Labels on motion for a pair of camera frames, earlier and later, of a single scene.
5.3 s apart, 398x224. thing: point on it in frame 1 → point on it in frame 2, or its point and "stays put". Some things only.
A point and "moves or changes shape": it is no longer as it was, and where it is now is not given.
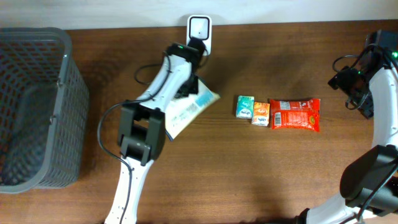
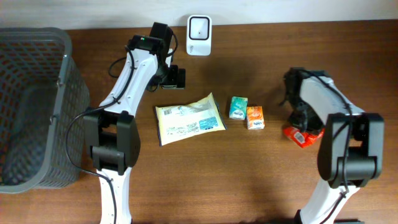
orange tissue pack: (260, 116) moves or changes shape
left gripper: (192, 84) → (176, 79)
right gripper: (341, 79) → (296, 122)
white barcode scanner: (199, 26) stays put
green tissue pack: (245, 107) moves or changes shape
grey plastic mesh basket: (44, 110) stays put
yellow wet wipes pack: (185, 110) moves or changes shape
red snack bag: (299, 114) moves or changes shape
